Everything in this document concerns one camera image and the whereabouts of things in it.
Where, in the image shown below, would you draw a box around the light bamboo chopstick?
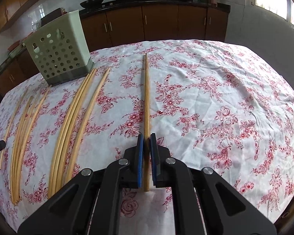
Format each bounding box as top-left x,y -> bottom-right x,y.
48,69 -> 96,198
14,85 -> 52,205
0,90 -> 27,170
11,94 -> 39,205
52,69 -> 97,195
62,67 -> 110,185
10,96 -> 33,204

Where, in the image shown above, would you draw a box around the dark wooden chopstick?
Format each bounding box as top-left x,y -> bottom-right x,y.
143,53 -> 150,192

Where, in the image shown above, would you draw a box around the brown lower kitchen cabinets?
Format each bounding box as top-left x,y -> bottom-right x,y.
0,0 -> 230,96

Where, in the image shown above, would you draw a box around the floral white tablecloth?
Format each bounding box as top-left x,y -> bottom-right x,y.
0,40 -> 294,229

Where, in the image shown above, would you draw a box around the green perforated utensil holder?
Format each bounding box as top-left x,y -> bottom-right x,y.
24,10 -> 93,86

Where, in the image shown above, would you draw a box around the black wok left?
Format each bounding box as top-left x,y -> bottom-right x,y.
80,0 -> 104,9

